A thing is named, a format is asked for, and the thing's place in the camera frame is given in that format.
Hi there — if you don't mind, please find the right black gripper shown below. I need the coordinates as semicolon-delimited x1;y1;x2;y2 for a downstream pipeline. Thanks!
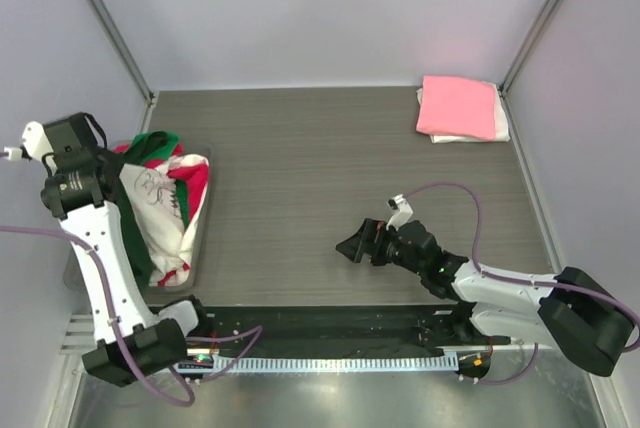
336;217;425;276

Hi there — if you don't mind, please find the white and green raglan shirt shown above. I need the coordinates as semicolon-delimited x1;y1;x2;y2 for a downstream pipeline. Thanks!
120;154;210;287

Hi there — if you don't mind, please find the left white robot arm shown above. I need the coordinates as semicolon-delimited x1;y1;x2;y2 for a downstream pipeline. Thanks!
38;112;213;387

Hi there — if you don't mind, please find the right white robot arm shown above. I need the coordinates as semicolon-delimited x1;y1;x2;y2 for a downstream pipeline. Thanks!
336;218;639;377

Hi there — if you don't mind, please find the red green white shirt pile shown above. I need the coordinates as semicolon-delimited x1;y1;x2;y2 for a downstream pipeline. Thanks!
110;130;211;289

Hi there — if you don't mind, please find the clear plastic bin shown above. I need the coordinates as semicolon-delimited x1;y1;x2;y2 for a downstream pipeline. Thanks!
63;140;217;294

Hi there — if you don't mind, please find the folded pink shirt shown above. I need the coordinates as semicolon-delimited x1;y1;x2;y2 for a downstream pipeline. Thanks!
415;74;499;141

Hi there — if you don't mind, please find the folded white shirt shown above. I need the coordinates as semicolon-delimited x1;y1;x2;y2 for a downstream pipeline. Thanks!
416;82;512;145

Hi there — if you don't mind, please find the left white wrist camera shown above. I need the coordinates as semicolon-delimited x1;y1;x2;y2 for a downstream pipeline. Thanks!
1;121;51;162

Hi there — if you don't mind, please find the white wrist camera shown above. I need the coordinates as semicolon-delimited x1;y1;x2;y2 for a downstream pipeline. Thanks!
1;121;51;162
387;194;414;230

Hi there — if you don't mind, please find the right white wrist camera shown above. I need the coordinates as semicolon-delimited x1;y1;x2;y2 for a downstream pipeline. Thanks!
387;194;414;230

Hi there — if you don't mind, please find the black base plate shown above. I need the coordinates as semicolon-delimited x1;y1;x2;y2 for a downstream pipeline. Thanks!
149;303;496;355

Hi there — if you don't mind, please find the left aluminium frame post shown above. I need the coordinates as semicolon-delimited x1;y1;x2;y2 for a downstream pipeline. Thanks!
87;0;155;105

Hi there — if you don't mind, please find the aluminium frame post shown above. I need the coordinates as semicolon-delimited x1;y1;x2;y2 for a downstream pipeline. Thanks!
87;0;155;105
499;0;563;97

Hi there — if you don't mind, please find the white slotted cable duct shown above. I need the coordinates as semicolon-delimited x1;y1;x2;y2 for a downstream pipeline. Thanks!
177;355;460;375

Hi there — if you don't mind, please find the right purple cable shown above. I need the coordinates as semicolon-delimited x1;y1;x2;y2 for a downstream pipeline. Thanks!
402;181;640;353

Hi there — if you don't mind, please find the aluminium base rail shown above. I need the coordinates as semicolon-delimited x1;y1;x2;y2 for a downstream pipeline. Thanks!
60;314;96;354

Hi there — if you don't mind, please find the right aluminium frame post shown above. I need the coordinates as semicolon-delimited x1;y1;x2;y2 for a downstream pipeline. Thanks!
499;0;563;97

